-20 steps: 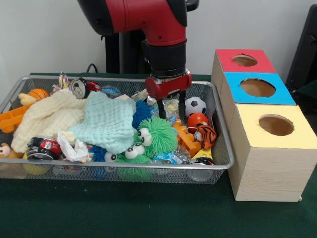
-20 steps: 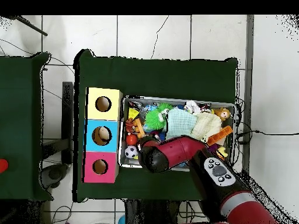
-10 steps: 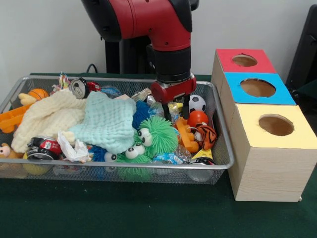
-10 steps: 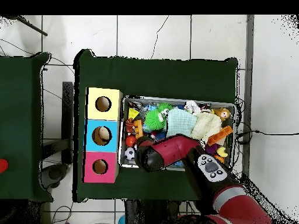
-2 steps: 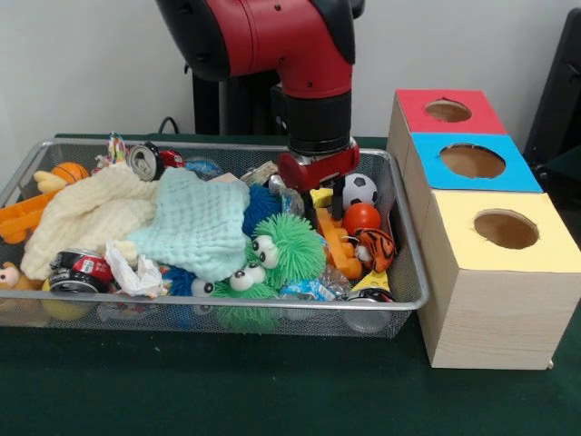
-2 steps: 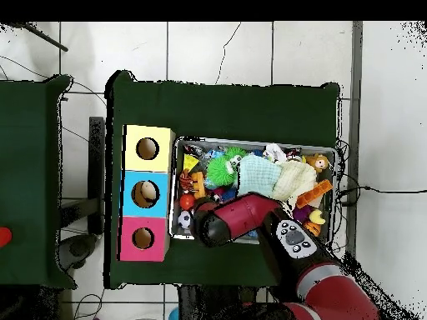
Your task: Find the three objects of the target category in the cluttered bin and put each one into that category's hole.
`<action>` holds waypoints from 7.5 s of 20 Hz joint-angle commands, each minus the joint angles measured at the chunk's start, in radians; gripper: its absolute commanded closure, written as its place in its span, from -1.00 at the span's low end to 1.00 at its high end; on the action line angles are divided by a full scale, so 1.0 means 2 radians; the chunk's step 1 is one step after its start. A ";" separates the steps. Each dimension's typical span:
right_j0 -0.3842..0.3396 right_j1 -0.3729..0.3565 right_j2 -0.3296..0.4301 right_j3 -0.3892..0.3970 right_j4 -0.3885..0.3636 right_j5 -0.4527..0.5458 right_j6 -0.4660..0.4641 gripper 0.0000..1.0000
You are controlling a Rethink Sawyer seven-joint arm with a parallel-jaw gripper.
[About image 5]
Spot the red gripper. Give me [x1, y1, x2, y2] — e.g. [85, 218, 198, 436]
[278, 141, 360, 230]

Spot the clear plastic packet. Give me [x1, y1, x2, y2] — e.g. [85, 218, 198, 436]
[271, 176, 308, 217]

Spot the mint green muslin cloth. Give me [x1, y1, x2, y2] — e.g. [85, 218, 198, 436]
[127, 167, 251, 282]

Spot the shallow clear mesh bin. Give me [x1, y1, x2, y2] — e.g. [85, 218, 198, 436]
[0, 138, 430, 339]

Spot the wooden box with three holes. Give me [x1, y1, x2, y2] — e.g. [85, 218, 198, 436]
[388, 88, 581, 371]

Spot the small red ball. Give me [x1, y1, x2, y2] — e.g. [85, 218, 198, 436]
[343, 202, 383, 237]

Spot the small soccer ball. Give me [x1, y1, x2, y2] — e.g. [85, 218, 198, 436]
[343, 173, 379, 208]

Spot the orange toy block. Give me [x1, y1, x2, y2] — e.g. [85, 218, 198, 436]
[316, 207, 366, 281]

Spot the large green spiky ball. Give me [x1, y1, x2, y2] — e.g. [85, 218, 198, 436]
[251, 213, 326, 287]

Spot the blue spiky rubber ball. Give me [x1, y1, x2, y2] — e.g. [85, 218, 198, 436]
[241, 184, 284, 239]

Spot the orange tiger plush toy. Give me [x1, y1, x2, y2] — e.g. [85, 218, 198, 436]
[356, 227, 398, 273]

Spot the small green spiky ball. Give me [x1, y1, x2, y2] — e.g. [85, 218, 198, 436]
[212, 265, 282, 332]

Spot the cream muslin cloth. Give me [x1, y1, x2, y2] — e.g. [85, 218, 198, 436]
[20, 163, 160, 281]

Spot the red and black soda can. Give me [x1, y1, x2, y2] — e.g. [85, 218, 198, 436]
[48, 249, 114, 295]

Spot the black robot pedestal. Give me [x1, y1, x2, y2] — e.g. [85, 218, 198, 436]
[184, 64, 290, 139]

